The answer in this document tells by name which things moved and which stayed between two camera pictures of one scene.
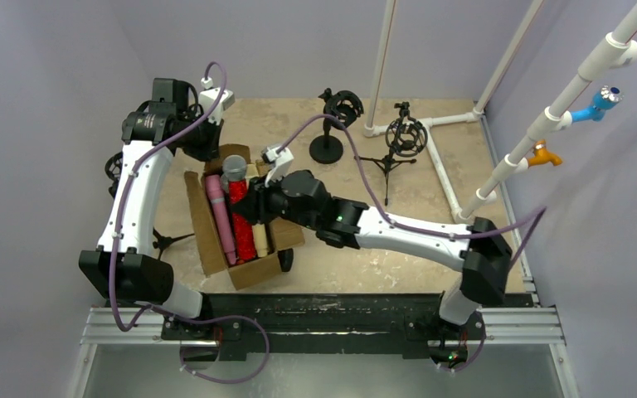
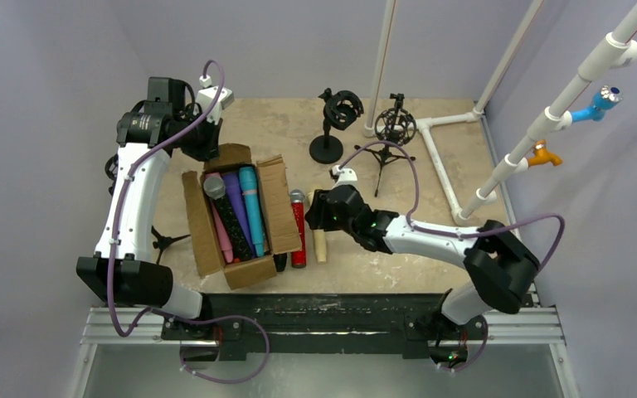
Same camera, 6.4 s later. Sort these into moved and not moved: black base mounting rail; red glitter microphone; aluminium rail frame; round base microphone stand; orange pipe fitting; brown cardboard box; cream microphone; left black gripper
Moved: cream microphone; red glitter microphone
Not moved: aluminium rail frame; brown cardboard box; left black gripper; round base microphone stand; black base mounting rail; orange pipe fitting
